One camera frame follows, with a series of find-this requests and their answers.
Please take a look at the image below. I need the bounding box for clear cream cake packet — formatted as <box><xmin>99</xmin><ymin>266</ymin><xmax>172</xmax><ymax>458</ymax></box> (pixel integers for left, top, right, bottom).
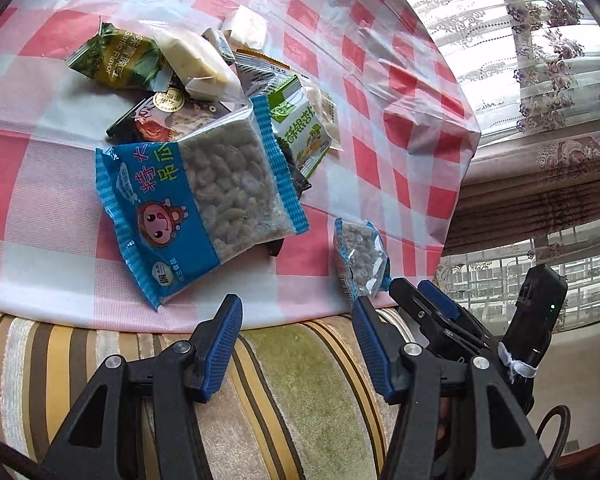
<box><xmin>152</xmin><ymin>27</ymin><xmax>243</xmax><ymax>103</ymax></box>

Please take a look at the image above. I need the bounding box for pinkish floral curtain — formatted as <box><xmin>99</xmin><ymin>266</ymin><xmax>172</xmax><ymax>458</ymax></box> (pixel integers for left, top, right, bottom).
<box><xmin>440</xmin><ymin>115</ymin><xmax>600</xmax><ymax>256</ymax></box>

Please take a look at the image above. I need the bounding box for small blue puffed snack packet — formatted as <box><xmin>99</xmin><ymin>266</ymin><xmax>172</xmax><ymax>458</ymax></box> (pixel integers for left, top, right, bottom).
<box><xmin>333</xmin><ymin>217</ymin><xmax>392</xmax><ymax>306</ymax></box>

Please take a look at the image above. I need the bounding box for small black white candy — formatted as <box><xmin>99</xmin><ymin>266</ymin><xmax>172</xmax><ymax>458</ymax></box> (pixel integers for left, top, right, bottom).
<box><xmin>201</xmin><ymin>29</ymin><xmax>236</xmax><ymax>63</ymax></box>

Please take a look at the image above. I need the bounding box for striped plush blanket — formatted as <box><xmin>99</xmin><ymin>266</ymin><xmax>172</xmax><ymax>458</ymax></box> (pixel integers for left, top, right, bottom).
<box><xmin>0</xmin><ymin>305</ymin><xmax>431</xmax><ymax>480</ymax></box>

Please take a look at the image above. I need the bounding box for red white checkered tablecloth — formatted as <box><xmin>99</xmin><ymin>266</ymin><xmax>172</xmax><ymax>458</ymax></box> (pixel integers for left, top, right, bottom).
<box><xmin>0</xmin><ymin>0</ymin><xmax>482</xmax><ymax>333</ymax></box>

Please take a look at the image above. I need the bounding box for dark green snack packet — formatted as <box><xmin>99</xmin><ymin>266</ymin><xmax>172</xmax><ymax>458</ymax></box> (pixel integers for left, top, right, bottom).
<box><xmin>65</xmin><ymin>22</ymin><xmax>171</xmax><ymax>92</ymax></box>

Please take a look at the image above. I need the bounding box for white lace curtain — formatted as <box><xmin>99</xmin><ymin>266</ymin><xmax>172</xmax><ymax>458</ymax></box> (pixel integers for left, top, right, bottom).
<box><xmin>385</xmin><ymin>0</ymin><xmax>600</xmax><ymax>146</ymax></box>

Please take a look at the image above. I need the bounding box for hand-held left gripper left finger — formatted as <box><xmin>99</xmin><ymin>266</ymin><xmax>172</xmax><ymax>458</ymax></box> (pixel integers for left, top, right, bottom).
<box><xmin>42</xmin><ymin>294</ymin><xmax>244</xmax><ymax>480</ymax></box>

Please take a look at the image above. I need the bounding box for small cream white packet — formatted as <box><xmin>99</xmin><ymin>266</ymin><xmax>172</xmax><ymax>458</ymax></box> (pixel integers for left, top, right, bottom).
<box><xmin>222</xmin><ymin>5</ymin><xmax>268</xmax><ymax>51</ymax></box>

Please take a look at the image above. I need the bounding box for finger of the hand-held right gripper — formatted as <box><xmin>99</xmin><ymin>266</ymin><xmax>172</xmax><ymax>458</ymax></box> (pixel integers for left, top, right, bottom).
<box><xmin>418</xmin><ymin>281</ymin><xmax>502</xmax><ymax>357</ymax></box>
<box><xmin>389</xmin><ymin>278</ymin><xmax>482</xmax><ymax>357</ymax></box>

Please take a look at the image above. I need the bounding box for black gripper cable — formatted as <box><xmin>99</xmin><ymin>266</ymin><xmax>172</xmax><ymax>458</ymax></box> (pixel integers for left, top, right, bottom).
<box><xmin>0</xmin><ymin>432</ymin><xmax>36</xmax><ymax>480</ymax></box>
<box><xmin>535</xmin><ymin>404</ymin><xmax>573</xmax><ymax>461</ymax></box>

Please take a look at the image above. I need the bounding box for orange white snack packet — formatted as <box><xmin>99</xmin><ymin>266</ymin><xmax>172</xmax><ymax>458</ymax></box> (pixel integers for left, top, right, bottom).
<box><xmin>235</xmin><ymin>49</ymin><xmax>291</xmax><ymax>101</ymax></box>

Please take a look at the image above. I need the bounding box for white string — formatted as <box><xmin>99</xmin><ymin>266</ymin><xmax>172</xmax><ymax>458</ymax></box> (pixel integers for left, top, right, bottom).
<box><xmin>497</xmin><ymin>342</ymin><xmax>538</xmax><ymax>383</ymax></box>

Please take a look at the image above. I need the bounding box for large blue puffed snack packet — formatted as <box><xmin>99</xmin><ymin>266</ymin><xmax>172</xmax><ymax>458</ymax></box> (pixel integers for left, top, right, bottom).
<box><xmin>95</xmin><ymin>95</ymin><xmax>309</xmax><ymax>311</ymax></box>

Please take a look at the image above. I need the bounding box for black packet gold seal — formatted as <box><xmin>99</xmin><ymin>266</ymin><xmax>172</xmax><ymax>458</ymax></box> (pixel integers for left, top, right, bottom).
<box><xmin>105</xmin><ymin>87</ymin><xmax>253</xmax><ymax>143</ymax></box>

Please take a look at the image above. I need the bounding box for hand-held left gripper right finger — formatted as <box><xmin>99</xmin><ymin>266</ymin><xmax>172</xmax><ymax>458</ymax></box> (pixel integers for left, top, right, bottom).
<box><xmin>351</xmin><ymin>296</ymin><xmax>548</xmax><ymax>480</ymax></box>

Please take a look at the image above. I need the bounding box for green white snack packet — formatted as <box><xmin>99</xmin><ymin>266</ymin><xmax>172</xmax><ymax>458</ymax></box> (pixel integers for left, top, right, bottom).
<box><xmin>267</xmin><ymin>74</ymin><xmax>341</xmax><ymax>181</ymax></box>

